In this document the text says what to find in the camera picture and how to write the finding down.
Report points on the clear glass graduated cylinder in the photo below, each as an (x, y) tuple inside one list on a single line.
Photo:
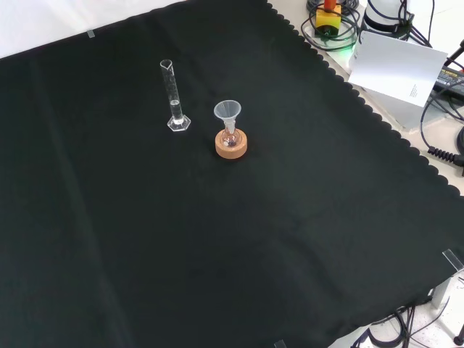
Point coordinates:
[(174, 108)]

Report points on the small round-bottom glass flask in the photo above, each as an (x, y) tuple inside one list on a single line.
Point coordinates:
[(230, 140)]

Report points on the black cloth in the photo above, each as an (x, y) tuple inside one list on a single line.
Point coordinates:
[(217, 235)]

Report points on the clear plastic funnel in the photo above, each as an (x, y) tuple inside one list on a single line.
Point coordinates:
[(227, 110)]

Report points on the clear tape piece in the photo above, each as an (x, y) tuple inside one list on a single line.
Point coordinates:
[(280, 344), (91, 34), (453, 259)]

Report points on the yellow stop button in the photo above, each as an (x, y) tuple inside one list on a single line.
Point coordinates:
[(328, 20)]

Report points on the black power adapter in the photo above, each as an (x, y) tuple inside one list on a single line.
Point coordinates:
[(451, 78)]

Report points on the black tripod leg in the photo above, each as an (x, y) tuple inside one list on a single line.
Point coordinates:
[(455, 54)]

